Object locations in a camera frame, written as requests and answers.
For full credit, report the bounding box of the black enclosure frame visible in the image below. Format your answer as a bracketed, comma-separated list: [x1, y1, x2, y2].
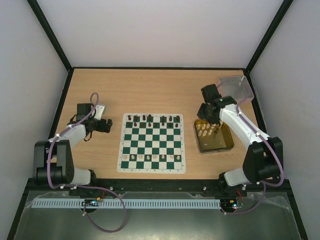
[4, 0, 310, 240]

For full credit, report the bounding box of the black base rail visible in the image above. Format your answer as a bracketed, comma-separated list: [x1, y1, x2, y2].
[24, 178, 293, 199]

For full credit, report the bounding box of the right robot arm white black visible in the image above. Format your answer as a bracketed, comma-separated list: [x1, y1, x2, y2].
[197, 84, 285, 196]

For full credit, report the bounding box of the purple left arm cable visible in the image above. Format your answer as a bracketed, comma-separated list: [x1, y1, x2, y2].
[46, 92, 127, 232]

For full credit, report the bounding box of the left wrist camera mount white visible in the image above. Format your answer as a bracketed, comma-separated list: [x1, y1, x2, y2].
[94, 104, 106, 121]

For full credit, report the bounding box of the green white chess board mat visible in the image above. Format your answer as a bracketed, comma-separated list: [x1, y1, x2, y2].
[117, 113, 186, 174]

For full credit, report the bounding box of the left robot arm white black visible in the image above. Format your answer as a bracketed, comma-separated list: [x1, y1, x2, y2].
[33, 103, 113, 189]

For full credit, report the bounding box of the gold tin tray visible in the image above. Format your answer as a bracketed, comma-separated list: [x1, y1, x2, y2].
[193, 119, 235, 154]

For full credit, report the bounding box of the white slotted cable duct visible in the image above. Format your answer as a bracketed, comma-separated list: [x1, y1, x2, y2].
[31, 198, 221, 210]

